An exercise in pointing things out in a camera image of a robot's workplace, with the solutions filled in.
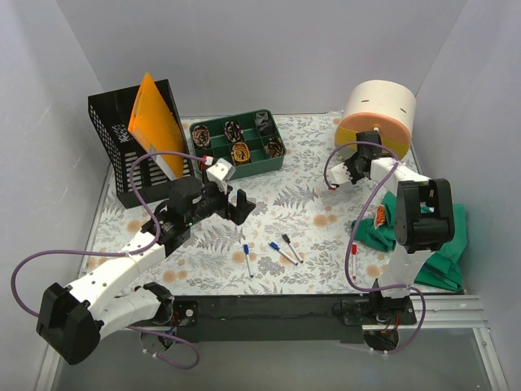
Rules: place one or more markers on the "floral table mat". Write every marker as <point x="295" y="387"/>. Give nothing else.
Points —
<point x="294" y="201"/>

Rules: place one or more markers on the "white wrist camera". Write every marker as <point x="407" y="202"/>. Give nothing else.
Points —
<point x="219" y="171"/>
<point x="339" y="176"/>

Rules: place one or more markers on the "cream cylindrical drawer box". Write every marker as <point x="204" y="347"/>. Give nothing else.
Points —
<point x="379" y="105"/>

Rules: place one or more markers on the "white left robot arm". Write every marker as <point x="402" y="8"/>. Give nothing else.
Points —
<point x="74" y="319"/>

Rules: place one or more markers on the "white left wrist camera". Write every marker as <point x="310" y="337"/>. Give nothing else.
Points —
<point x="219" y="171"/>

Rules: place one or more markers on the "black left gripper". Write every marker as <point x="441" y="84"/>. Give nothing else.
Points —
<point x="229" y="204"/>

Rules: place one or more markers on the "blue cap marker left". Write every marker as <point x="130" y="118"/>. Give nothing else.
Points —
<point x="247" y="260"/>

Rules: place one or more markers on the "orange plastic folder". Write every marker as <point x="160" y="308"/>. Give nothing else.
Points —
<point x="152" y="123"/>

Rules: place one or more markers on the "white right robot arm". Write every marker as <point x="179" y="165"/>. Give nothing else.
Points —
<point x="423" y="222"/>

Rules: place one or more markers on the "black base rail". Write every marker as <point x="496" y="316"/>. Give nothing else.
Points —
<point x="335" y="317"/>

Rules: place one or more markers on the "green cloth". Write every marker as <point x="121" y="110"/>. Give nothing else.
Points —
<point x="442" y="268"/>

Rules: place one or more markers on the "red cap marker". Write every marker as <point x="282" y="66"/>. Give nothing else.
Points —
<point x="353" y="261"/>

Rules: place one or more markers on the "black cap marker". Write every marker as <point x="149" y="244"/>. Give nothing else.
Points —
<point x="293" y="248"/>

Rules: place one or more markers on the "green compartment tray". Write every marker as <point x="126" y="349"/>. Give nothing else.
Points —
<point x="250" y="141"/>

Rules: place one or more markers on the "black mesh file holder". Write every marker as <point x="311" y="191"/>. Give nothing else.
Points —
<point x="110" y="114"/>

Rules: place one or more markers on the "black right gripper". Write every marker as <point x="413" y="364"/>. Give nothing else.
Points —
<point x="367" y="143"/>

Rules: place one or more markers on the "blue cap marker middle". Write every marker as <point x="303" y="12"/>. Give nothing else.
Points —
<point x="274" y="246"/>

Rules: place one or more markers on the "aluminium frame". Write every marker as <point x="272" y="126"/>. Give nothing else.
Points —
<point x="449" y="348"/>

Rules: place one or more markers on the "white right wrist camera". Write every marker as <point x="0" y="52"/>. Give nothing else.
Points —
<point x="339" y="176"/>

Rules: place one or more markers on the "blue cap marker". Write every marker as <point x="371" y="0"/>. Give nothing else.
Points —
<point x="247" y="260"/>
<point x="274" y="246"/>

